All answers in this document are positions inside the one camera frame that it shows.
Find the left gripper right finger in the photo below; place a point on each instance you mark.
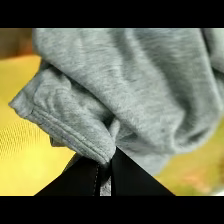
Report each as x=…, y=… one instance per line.
x=133, y=181

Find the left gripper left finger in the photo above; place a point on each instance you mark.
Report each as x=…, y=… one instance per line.
x=76, y=180

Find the grey T-shirt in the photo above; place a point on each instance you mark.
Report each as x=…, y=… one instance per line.
x=133, y=83

